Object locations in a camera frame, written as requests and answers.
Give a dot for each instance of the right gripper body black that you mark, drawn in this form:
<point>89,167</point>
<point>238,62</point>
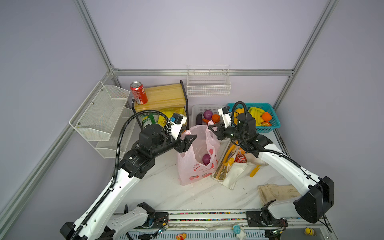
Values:
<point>230,132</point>

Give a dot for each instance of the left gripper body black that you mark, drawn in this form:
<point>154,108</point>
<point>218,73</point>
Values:
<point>167,143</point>

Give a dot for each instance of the red cola can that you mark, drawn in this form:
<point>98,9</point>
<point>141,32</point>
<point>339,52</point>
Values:
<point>240,158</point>
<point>139,93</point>

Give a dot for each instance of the white canvas tote bag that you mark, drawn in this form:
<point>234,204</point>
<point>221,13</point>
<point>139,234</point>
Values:
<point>228,172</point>

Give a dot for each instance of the purple onion bottom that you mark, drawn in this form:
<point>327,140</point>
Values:
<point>206,159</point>

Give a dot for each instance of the purple onion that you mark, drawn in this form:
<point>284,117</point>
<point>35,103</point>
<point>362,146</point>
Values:
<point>206,159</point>
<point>208,114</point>

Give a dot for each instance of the pink plastic grocery bag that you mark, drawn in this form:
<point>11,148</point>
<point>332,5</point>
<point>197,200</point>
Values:
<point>190,166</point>

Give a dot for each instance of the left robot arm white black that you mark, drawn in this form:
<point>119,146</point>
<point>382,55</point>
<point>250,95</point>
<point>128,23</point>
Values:
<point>98,222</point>

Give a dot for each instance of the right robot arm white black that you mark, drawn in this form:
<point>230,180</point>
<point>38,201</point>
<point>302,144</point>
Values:
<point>316,193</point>

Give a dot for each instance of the yellow pear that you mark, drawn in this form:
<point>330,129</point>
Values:
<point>238,111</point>

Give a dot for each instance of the banana bunch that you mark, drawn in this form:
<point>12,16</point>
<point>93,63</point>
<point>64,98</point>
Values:
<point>257,113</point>

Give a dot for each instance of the green snack bag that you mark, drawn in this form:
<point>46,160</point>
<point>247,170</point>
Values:
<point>149,119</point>

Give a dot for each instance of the orange fruit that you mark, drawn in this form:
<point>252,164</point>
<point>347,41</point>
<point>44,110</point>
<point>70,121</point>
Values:
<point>266,117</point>

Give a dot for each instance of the teal plastic fruit basket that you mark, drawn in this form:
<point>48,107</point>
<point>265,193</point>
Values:
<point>266,126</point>

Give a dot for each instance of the small orange vegetable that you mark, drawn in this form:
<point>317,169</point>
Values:
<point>216,119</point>

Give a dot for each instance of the purple onion top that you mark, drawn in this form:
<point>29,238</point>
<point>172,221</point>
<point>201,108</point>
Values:
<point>208,114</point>

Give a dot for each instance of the wooden two-tier shelf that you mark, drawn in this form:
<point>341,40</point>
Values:
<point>164,97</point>

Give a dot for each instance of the dark eggplant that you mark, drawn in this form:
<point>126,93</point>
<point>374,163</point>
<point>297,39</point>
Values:
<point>199,119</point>

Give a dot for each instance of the white plastic vegetable basket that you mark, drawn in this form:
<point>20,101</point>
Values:
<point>199,109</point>

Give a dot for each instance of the beige folded cloth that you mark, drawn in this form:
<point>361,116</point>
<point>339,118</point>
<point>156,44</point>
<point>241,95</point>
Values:
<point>271,192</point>

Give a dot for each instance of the orange bear toy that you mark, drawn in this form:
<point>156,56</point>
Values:
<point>182,236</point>

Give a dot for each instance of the blue white toy figure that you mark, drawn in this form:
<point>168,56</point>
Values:
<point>239,232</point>

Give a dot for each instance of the yellow minion toy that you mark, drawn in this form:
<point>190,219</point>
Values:
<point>310,232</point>

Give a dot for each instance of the white mesh wall rack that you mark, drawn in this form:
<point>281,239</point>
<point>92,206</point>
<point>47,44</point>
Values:
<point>101,116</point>

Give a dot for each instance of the white wire wall basket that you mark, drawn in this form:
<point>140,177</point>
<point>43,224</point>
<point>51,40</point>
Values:
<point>208,80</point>

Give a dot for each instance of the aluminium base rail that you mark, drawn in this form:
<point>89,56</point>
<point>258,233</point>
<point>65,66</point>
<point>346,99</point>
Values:
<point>218,225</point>

